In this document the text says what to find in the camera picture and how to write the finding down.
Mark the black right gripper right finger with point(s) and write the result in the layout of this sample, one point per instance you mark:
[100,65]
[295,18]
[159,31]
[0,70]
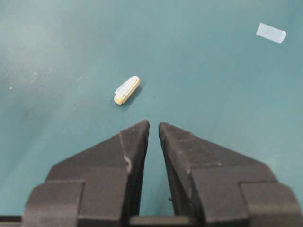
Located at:
[222,188]

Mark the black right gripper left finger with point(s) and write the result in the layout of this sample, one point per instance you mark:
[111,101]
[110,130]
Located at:
[99,187]

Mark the short wooden dowel rod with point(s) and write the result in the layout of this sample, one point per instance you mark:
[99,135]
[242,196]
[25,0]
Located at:
[124,91]

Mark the blue tape piece near right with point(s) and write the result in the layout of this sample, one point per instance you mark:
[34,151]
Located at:
[271,33]

